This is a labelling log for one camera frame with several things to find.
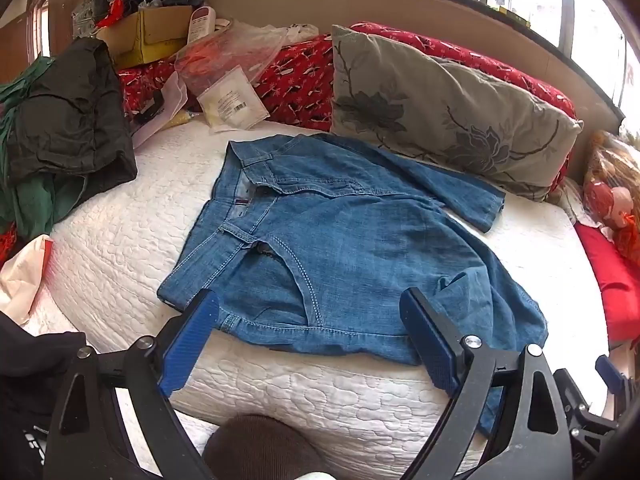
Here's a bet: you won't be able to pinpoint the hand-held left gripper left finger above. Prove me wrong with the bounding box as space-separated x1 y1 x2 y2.
42 287 222 480

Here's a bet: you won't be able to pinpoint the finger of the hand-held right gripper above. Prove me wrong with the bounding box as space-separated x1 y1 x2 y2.
552 369 620 442
594 354 632 411

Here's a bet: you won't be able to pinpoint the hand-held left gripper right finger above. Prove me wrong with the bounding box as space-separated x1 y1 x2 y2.
399 286 573 480

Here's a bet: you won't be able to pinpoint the blue denim pants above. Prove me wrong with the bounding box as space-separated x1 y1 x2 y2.
156 132 548 436

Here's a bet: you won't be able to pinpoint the plain red pillow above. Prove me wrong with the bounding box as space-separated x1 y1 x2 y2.
574 220 640 346

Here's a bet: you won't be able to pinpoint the white quilted bed cover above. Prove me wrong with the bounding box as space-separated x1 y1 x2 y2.
20 120 608 480

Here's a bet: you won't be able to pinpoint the person's left leg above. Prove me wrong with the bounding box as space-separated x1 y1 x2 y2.
202 414 331 480

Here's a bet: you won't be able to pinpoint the black printed garment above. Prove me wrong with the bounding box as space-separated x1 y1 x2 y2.
0 310 87 480

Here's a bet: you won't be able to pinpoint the cream cloth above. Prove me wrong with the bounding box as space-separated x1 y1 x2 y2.
0 234 53 326

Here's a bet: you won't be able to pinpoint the doll in plastic bag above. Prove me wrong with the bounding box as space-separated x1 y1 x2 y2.
582 130 640 261

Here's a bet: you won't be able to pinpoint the green garment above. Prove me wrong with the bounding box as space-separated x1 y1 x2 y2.
0 55 108 231

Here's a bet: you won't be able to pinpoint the white paper sheet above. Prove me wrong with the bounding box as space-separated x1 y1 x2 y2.
132 72 188 148

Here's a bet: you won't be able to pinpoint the grey floral pillow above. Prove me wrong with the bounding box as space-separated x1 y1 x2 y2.
330 25 585 203

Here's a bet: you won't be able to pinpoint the white flat packet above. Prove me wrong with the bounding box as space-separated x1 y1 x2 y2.
196 67 271 133

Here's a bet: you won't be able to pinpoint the black jacket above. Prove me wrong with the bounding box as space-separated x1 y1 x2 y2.
7 37 138 191

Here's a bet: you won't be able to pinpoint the clear plastic bag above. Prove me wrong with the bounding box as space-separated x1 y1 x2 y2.
174 19 321 96

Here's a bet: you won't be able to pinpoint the cardboard box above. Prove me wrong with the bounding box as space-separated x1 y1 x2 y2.
95 5 193 68

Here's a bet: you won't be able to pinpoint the white bottle with maroon label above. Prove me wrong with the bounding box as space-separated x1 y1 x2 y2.
187 5 217 46

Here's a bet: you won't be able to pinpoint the beige headboard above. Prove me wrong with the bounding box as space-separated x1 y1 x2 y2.
200 0 626 133

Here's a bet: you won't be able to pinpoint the brown wooden door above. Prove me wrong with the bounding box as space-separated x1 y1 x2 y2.
0 0 95 71

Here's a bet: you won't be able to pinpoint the window with dark frame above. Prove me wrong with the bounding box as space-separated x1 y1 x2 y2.
320 0 640 136

